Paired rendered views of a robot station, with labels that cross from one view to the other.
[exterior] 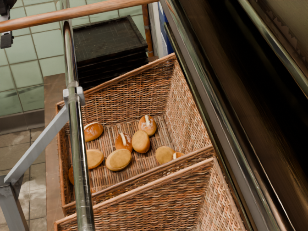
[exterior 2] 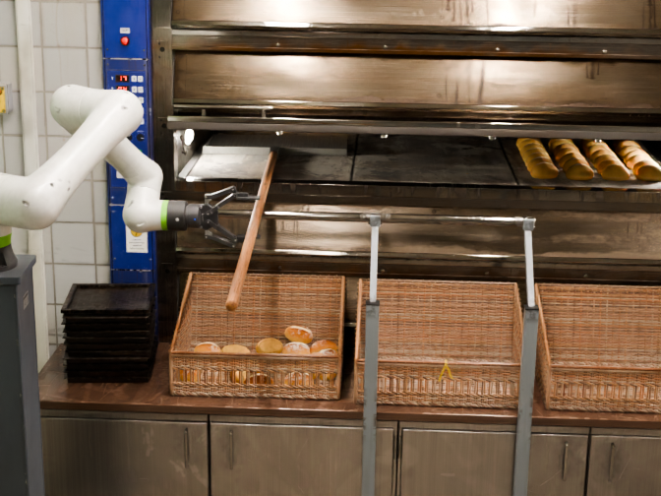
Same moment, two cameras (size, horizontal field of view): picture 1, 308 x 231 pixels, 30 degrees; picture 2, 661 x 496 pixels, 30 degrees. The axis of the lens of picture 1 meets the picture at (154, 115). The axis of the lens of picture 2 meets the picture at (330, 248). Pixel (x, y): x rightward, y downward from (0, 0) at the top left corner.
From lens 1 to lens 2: 4.02 m
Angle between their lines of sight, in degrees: 75
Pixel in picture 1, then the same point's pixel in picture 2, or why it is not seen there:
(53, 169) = (224, 403)
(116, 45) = (131, 296)
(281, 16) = (500, 101)
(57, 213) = (294, 404)
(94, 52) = (131, 304)
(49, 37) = not seen: outside the picture
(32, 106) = not seen: outside the picture
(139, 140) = (239, 348)
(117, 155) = not seen: hidden behind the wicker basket
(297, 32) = (517, 100)
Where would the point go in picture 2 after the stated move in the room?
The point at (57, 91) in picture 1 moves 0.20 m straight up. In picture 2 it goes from (70, 394) to (67, 336)
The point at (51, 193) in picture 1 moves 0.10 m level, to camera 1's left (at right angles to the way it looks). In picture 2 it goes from (262, 405) to (256, 418)
